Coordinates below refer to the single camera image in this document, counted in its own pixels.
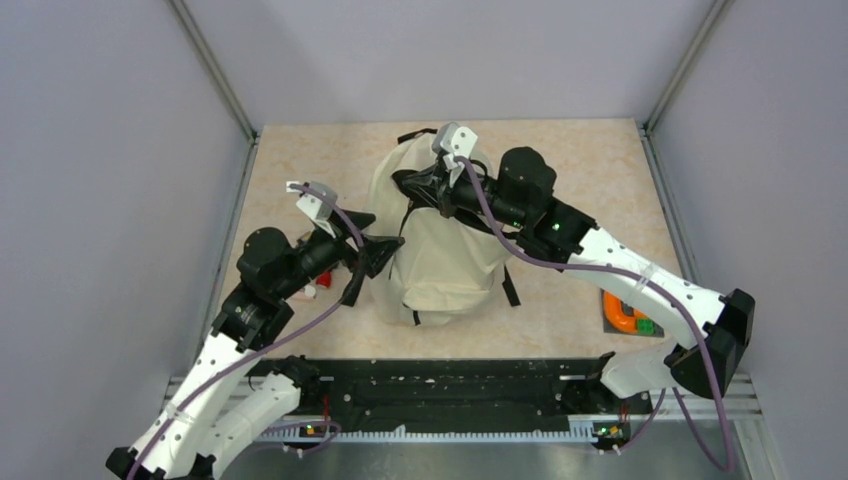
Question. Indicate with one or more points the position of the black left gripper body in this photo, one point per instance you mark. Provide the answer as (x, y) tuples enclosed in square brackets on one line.
[(324, 250)]

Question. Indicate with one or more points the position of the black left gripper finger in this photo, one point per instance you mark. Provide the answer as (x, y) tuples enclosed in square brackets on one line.
[(377, 252), (361, 220)]

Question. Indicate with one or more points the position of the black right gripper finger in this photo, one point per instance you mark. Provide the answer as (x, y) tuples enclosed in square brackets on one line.
[(408, 179), (433, 199)]

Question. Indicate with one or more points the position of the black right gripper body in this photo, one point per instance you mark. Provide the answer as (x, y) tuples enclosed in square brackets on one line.
[(463, 195)]

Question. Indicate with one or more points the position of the cream canvas backpack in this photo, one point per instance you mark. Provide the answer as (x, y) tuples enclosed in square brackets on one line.
[(446, 270)]

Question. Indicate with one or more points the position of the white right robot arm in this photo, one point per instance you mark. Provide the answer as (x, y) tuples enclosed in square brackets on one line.
[(710, 331)]

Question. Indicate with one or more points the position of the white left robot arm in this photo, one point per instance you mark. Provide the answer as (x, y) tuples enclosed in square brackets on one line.
[(195, 436)]

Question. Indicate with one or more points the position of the pink white stapler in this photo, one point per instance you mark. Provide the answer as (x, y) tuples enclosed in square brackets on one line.
[(307, 293)]

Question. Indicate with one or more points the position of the orange tape roll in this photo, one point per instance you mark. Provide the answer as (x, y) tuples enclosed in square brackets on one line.
[(623, 312)]

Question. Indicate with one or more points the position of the green toy brick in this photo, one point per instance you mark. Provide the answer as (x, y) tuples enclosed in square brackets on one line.
[(645, 326)]

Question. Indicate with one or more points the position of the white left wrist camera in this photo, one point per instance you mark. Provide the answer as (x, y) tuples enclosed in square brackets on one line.
[(318, 211)]

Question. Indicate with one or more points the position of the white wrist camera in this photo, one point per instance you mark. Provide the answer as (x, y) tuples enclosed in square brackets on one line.
[(452, 144), (318, 211)]

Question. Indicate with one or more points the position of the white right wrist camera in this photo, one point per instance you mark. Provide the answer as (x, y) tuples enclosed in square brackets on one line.
[(452, 144)]

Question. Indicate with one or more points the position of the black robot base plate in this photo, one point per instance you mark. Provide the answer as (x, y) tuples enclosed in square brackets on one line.
[(460, 396)]

